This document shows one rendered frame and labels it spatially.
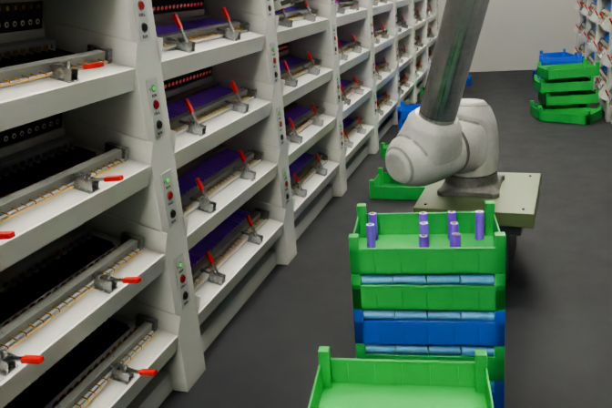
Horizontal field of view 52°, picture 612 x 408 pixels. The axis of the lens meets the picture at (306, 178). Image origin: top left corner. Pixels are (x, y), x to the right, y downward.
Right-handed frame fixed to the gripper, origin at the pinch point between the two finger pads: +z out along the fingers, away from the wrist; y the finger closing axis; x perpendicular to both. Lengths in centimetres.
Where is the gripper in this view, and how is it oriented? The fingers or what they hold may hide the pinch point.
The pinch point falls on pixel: (282, 4)
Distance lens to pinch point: 217.5
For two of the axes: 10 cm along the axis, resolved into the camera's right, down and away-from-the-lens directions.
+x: -3.1, -9.3, -2.0
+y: 3.1, -3.0, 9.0
